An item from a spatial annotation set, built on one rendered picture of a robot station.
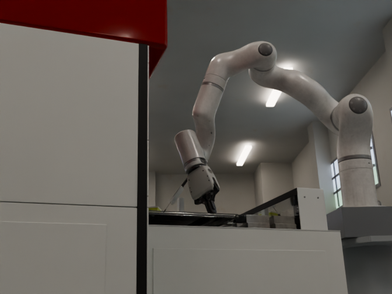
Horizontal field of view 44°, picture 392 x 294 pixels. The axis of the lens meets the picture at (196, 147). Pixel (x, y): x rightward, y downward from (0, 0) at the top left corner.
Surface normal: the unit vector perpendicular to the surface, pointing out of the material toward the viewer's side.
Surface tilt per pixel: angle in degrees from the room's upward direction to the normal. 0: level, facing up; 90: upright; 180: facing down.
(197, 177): 90
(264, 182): 90
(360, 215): 90
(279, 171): 90
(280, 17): 180
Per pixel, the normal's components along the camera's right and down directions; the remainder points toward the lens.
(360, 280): -0.71, -0.21
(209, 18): 0.03, 0.95
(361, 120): 0.04, 0.35
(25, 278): 0.33, -0.32
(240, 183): 0.07, -0.32
